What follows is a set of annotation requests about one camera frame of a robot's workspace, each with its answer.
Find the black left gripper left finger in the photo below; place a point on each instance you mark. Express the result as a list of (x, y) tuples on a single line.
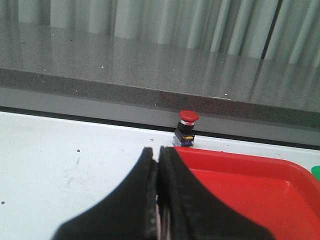
[(127, 213)]

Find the red mushroom push button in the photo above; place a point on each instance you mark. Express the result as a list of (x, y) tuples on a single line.
[(183, 134)]

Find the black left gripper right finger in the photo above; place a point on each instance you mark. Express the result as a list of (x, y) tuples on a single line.
[(194, 212)]

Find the grey stone counter ledge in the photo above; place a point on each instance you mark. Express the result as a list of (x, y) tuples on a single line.
[(91, 66)]

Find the green plastic tray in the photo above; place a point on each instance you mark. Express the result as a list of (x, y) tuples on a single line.
[(315, 170)]

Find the red plastic tray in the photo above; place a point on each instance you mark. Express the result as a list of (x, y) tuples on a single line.
[(278, 194)]

